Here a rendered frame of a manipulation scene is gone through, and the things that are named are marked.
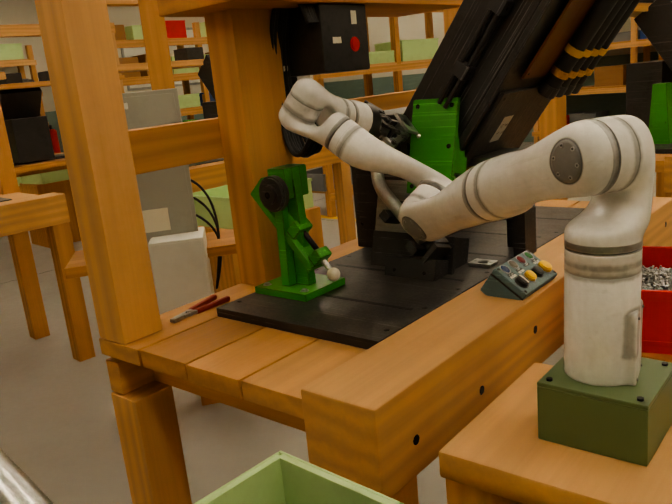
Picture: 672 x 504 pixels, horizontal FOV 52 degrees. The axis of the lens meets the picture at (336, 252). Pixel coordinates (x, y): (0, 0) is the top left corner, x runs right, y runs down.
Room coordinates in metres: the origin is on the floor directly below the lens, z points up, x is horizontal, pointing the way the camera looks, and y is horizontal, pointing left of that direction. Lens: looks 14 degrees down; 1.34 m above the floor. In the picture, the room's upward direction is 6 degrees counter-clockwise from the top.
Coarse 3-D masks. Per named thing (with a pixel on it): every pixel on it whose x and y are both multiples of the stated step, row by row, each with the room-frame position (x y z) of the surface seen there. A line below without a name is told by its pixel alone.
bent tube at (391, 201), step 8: (400, 120) 1.53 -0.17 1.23; (408, 120) 1.56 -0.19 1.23; (400, 128) 1.54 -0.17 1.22; (408, 128) 1.52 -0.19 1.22; (376, 176) 1.55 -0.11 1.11; (376, 184) 1.55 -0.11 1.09; (384, 184) 1.54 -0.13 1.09; (376, 192) 1.55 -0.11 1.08; (384, 192) 1.53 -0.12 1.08; (392, 192) 1.53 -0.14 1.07; (384, 200) 1.52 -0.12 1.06; (392, 200) 1.51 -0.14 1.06; (392, 208) 1.50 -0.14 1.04; (416, 240) 1.45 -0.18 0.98
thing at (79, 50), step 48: (48, 0) 1.27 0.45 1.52; (96, 0) 1.29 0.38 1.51; (48, 48) 1.29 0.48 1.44; (96, 48) 1.28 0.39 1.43; (240, 48) 1.54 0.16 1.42; (96, 96) 1.27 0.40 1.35; (240, 96) 1.54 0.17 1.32; (96, 144) 1.26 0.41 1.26; (240, 144) 1.55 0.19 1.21; (96, 192) 1.24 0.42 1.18; (240, 192) 1.56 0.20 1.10; (96, 240) 1.26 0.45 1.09; (144, 240) 1.31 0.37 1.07; (240, 240) 1.58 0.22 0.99; (96, 288) 1.28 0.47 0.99; (144, 288) 1.29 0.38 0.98; (144, 336) 1.28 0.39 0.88
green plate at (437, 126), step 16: (416, 112) 1.56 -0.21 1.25; (432, 112) 1.53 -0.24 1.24; (448, 112) 1.50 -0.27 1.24; (416, 128) 1.55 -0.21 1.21; (432, 128) 1.52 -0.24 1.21; (448, 128) 1.49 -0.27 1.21; (416, 144) 1.54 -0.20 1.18; (432, 144) 1.51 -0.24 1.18; (448, 144) 1.48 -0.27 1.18; (432, 160) 1.50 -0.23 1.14; (448, 160) 1.48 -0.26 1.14; (464, 160) 1.53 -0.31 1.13
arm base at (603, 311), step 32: (576, 256) 0.81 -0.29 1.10; (608, 256) 0.78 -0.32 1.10; (640, 256) 0.80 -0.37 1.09; (576, 288) 0.81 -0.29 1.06; (608, 288) 0.78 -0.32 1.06; (640, 288) 0.80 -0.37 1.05; (576, 320) 0.81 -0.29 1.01; (608, 320) 0.78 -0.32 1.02; (640, 320) 0.81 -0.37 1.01; (576, 352) 0.81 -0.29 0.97; (608, 352) 0.78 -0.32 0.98; (640, 352) 0.82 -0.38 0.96; (608, 384) 0.78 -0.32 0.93
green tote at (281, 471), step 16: (272, 464) 0.64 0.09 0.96; (288, 464) 0.63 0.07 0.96; (304, 464) 0.63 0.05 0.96; (240, 480) 0.61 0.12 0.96; (256, 480) 0.62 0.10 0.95; (272, 480) 0.63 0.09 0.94; (288, 480) 0.64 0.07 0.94; (304, 480) 0.62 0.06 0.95; (320, 480) 0.60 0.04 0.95; (336, 480) 0.59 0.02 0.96; (208, 496) 0.59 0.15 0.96; (224, 496) 0.59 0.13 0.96; (240, 496) 0.60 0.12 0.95; (256, 496) 0.62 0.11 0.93; (272, 496) 0.63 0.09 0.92; (288, 496) 0.64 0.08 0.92; (304, 496) 0.62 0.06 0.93; (320, 496) 0.60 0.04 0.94; (336, 496) 0.59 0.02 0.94; (352, 496) 0.57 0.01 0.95; (368, 496) 0.56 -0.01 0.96; (384, 496) 0.56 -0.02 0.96
